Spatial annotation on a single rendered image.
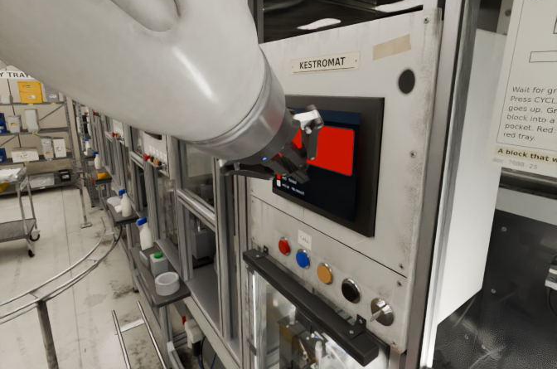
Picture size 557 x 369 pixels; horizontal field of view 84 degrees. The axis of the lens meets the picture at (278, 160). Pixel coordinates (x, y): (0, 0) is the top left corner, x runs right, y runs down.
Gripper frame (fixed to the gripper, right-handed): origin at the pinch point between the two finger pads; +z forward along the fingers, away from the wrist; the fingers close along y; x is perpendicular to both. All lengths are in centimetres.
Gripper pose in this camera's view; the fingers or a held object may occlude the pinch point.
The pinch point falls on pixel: (296, 168)
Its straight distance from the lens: 46.2
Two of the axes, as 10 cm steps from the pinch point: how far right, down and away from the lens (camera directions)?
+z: 3.0, 2.6, 9.2
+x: 3.6, 8.6, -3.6
